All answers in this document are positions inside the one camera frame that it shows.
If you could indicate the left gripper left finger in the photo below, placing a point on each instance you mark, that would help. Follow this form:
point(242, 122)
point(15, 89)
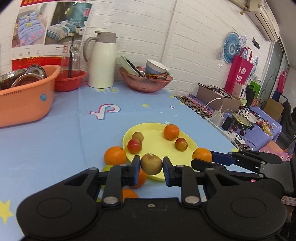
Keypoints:
point(118, 177)

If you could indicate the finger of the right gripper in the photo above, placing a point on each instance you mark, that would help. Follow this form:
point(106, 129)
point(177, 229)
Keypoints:
point(201, 166)
point(245, 155)

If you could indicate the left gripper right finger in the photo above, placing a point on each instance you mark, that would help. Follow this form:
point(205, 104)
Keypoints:
point(183, 177)

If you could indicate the small front tangerine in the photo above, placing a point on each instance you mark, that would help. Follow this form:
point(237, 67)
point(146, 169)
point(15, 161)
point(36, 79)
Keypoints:
point(202, 154)

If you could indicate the red plum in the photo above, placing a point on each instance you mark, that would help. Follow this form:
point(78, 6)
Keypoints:
point(134, 146)
point(181, 144)

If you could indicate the brown longan fruit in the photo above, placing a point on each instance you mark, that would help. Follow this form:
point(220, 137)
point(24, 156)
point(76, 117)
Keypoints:
point(151, 164)
point(139, 136)

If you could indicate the large front orange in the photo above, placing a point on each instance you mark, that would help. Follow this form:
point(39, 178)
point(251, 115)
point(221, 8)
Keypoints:
point(171, 132)

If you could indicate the large orange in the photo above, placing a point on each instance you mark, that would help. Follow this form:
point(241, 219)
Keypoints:
point(171, 132)
point(128, 193)

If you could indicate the large centre orange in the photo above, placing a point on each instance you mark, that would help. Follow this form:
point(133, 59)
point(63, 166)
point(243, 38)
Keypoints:
point(128, 193)

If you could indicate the white power strip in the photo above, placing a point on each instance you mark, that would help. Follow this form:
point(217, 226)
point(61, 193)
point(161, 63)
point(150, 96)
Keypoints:
point(233, 137)

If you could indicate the right side orange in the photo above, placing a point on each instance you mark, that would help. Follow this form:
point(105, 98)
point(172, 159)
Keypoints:
point(142, 178)

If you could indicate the back orange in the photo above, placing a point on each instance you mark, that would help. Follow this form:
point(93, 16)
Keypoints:
point(115, 156)

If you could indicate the yellow plastic plate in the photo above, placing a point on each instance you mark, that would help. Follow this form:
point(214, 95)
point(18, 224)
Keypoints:
point(155, 143)

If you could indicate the white charger plug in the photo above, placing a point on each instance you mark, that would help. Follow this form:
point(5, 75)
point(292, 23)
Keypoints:
point(217, 118)

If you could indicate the blue patterned tablecloth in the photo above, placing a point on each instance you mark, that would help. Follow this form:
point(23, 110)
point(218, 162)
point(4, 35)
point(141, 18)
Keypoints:
point(80, 126)

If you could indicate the pink gift bag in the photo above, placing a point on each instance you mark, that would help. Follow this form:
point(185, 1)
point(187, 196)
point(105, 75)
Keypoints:
point(239, 71)

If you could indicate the pink glass bowl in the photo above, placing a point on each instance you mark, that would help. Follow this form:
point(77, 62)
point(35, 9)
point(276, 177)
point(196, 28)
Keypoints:
point(144, 84)

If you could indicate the white thermos jug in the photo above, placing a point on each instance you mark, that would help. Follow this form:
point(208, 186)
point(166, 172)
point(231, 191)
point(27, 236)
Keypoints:
point(100, 54)

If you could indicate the white blue bowl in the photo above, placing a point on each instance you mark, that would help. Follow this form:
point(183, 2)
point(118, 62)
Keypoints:
point(155, 68)

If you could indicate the white green plate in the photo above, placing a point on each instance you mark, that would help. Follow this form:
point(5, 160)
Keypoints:
point(129, 67)

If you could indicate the red plastic colander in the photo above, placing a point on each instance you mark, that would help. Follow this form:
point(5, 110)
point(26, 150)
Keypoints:
point(63, 83)

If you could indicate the blue paper fan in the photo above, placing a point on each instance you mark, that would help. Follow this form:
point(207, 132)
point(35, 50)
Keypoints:
point(230, 48)

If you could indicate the orange plastic basket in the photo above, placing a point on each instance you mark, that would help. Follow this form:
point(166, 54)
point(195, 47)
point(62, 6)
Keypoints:
point(30, 102)

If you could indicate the glass pitcher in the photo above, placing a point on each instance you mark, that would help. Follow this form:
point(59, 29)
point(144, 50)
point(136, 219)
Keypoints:
point(70, 63)

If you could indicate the air conditioner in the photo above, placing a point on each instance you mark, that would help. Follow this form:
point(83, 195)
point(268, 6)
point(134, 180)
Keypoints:
point(262, 16)

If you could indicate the bedding poster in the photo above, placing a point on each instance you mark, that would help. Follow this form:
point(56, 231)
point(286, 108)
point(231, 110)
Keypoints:
point(50, 27)

